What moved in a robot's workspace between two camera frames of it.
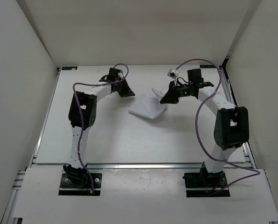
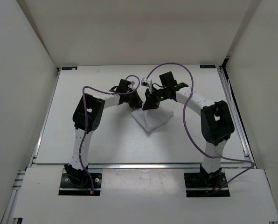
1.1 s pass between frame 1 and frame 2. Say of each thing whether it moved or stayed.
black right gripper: moved
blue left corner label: stayed
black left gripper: moved
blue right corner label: stayed
